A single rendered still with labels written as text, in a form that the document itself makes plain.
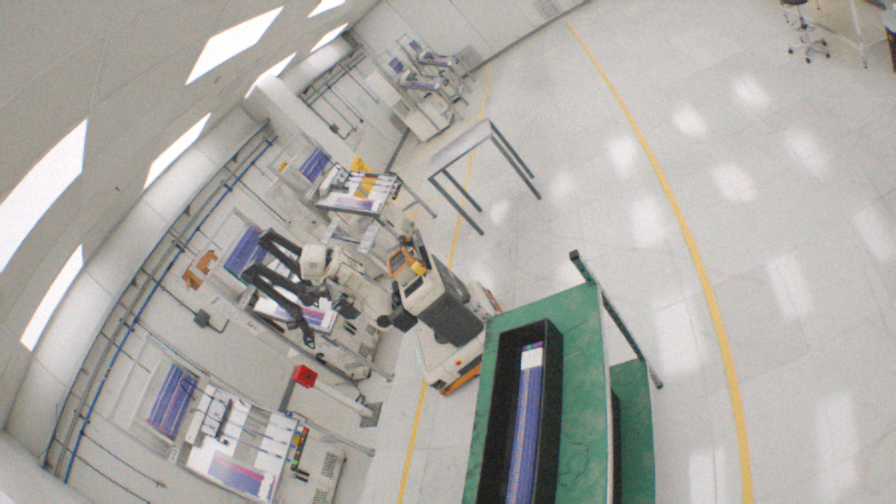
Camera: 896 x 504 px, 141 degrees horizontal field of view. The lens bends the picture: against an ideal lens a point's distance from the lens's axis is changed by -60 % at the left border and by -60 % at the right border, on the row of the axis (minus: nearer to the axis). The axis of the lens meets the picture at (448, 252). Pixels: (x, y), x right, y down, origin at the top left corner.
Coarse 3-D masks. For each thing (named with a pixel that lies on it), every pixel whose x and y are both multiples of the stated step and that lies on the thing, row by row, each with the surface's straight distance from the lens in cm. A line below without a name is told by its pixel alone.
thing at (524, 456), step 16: (528, 352) 119; (528, 368) 116; (528, 384) 114; (528, 400) 111; (528, 416) 109; (528, 432) 107; (528, 448) 106; (512, 464) 107; (528, 464) 104; (512, 480) 106; (528, 480) 103; (512, 496) 104; (528, 496) 102
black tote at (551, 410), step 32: (544, 320) 114; (512, 352) 125; (544, 352) 107; (512, 384) 121; (544, 384) 102; (512, 416) 116; (544, 416) 100; (512, 448) 113; (544, 448) 98; (480, 480) 104; (544, 480) 98
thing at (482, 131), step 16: (480, 128) 348; (496, 128) 365; (448, 144) 372; (464, 144) 342; (496, 144) 327; (432, 160) 368; (448, 160) 337; (512, 160) 334; (432, 176) 339; (448, 176) 385; (464, 192) 394; (480, 208) 405
